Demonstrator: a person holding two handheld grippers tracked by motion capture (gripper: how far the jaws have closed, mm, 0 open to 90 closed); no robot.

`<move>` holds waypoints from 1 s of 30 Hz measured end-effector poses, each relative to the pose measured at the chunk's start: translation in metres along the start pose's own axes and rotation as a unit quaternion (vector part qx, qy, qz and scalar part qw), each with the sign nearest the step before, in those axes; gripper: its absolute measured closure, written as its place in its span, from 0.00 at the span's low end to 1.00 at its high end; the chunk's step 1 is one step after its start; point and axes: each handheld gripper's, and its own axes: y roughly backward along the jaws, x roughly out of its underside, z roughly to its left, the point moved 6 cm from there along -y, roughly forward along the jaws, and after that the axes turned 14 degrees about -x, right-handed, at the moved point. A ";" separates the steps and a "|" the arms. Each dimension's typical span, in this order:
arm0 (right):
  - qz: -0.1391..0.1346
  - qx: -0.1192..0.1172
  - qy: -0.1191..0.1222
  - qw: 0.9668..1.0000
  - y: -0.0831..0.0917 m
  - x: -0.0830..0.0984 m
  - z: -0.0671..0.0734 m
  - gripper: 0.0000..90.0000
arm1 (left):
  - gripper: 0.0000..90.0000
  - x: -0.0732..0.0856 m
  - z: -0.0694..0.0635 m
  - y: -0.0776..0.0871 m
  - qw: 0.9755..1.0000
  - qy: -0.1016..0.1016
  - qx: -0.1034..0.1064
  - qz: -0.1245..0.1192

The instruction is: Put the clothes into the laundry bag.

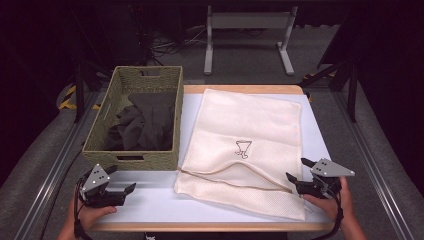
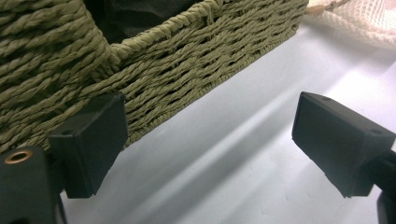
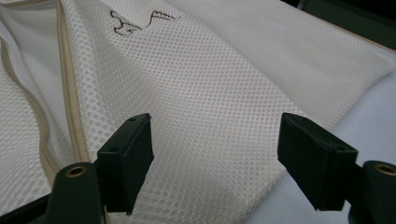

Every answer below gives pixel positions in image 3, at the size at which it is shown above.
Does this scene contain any white mesh laundry bag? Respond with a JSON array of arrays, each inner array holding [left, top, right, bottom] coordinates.
[[0, 0, 396, 224]]

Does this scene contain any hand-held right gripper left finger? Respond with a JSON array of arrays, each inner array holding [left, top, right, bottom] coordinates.
[[96, 113, 155, 216]]

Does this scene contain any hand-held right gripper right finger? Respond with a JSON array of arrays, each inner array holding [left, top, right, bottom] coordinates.
[[276, 112, 360, 212]]

